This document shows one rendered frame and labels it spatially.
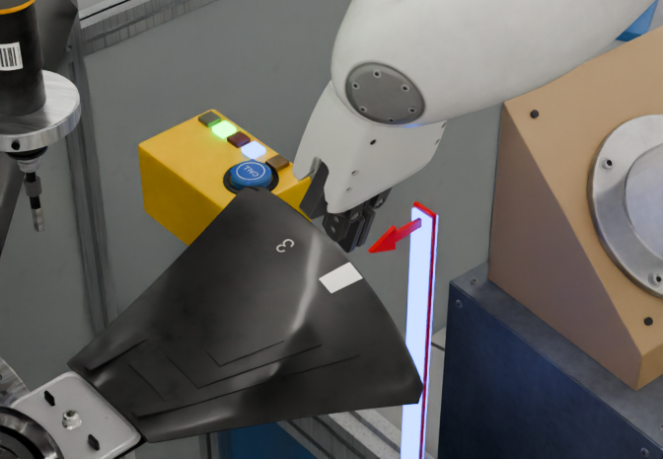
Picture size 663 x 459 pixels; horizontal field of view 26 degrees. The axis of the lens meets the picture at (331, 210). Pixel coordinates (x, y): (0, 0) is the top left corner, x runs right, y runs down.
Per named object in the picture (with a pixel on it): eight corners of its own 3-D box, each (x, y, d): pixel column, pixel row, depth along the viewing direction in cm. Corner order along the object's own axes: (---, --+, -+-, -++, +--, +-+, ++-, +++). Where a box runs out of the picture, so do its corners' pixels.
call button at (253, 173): (222, 183, 142) (221, 168, 141) (254, 166, 144) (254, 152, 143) (248, 201, 140) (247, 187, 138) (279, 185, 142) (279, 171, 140)
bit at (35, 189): (51, 230, 90) (40, 164, 87) (36, 236, 90) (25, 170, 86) (43, 221, 91) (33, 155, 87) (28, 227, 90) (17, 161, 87)
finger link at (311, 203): (353, 117, 95) (387, 129, 100) (279, 203, 96) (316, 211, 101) (365, 129, 94) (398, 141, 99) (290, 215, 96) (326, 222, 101)
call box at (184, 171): (143, 222, 153) (135, 141, 146) (218, 184, 158) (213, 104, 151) (238, 298, 143) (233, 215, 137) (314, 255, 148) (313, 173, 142)
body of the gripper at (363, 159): (419, 2, 96) (381, 113, 105) (304, 56, 91) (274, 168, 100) (495, 74, 94) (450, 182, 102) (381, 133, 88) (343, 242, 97)
